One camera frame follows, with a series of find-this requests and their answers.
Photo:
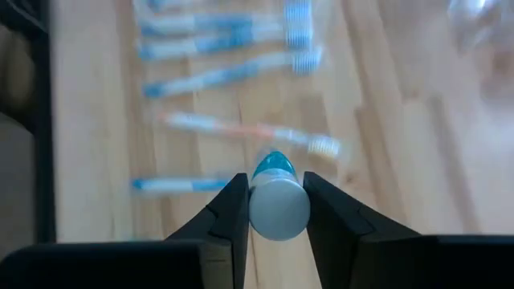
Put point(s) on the orange white toothbrush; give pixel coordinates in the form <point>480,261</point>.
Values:
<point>241,129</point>

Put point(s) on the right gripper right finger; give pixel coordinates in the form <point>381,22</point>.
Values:
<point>361,261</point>

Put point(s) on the blue white toothbrush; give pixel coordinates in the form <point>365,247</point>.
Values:
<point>192,23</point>
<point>160,4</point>
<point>172,184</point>
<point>209,43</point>
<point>225,74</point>

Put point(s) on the teal toothpaste tube white cap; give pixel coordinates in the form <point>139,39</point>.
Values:
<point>279,212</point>

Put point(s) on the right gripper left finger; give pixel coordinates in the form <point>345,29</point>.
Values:
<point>201,261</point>

